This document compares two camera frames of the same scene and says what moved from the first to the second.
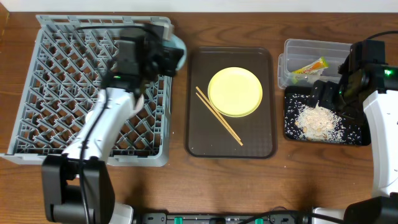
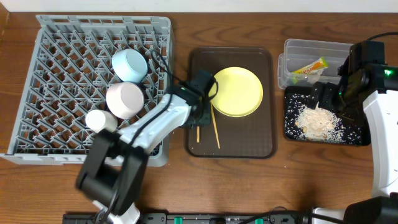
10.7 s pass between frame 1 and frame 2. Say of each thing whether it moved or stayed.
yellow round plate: stayed
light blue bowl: moved
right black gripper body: stayed
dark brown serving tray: stayed
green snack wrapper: stayed
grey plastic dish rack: stayed
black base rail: stayed
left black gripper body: moved
